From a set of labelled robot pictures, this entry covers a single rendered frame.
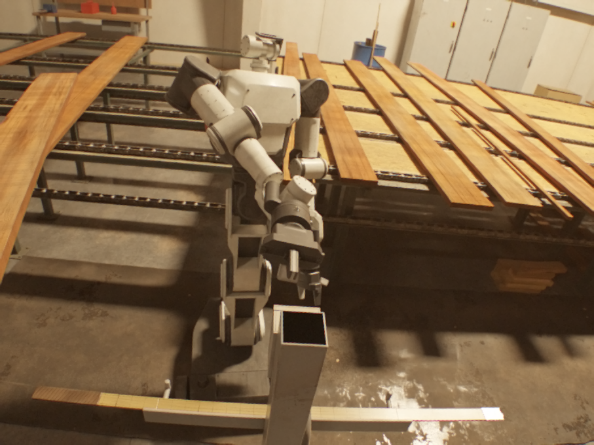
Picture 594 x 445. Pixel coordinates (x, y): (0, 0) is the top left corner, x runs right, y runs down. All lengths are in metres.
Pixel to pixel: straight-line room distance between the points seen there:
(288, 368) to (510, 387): 2.02
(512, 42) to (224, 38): 5.40
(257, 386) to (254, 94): 1.19
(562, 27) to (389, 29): 3.60
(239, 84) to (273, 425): 0.92
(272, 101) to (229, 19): 6.79
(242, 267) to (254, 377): 0.55
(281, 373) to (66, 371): 1.73
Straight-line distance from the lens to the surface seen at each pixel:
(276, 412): 0.63
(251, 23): 7.30
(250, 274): 1.51
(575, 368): 2.85
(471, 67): 8.22
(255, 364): 1.87
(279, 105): 1.27
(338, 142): 2.35
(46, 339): 2.35
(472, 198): 2.08
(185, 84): 1.20
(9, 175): 1.85
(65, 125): 2.46
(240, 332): 1.75
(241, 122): 1.01
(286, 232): 0.78
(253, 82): 1.23
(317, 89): 1.41
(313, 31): 7.98
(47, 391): 0.87
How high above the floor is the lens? 1.69
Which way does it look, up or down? 33 degrees down
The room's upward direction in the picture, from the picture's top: 9 degrees clockwise
